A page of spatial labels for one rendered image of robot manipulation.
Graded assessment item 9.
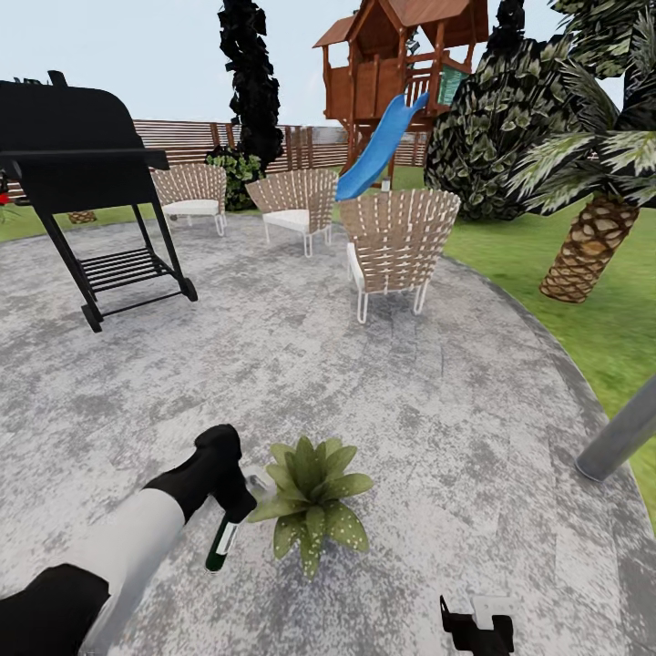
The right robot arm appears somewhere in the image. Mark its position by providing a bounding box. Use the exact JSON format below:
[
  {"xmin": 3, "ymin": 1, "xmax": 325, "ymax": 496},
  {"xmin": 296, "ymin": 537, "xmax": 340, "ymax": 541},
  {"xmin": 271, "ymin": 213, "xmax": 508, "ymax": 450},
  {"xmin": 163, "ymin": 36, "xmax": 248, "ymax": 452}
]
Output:
[{"xmin": 440, "ymin": 595, "xmax": 520, "ymax": 656}]

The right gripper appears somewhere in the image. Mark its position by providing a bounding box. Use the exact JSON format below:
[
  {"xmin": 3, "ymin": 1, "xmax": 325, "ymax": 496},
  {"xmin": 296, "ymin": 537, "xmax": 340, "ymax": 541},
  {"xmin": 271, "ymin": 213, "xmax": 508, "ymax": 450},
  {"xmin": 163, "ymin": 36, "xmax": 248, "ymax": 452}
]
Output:
[{"xmin": 440, "ymin": 595, "xmax": 514, "ymax": 656}]

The insectifuge atomizer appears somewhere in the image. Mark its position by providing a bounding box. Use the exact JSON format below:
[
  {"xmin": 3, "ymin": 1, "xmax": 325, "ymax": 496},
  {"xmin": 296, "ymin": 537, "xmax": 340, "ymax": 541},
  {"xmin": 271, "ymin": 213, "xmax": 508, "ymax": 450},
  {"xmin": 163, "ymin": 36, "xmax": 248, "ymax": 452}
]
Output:
[{"xmin": 205, "ymin": 512, "xmax": 240, "ymax": 572}]

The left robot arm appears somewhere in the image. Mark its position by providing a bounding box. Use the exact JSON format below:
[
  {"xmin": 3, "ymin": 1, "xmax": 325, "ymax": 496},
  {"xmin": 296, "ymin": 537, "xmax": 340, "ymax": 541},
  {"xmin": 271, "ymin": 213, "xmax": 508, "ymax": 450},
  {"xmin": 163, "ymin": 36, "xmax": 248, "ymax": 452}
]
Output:
[{"xmin": 0, "ymin": 425, "xmax": 278, "ymax": 656}]

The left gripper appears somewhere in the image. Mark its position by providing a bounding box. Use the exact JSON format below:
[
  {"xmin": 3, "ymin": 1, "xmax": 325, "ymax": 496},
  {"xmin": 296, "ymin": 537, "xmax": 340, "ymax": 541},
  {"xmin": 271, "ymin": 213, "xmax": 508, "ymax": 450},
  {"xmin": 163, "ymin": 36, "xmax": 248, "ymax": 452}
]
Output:
[{"xmin": 211, "ymin": 471, "xmax": 258, "ymax": 524}]

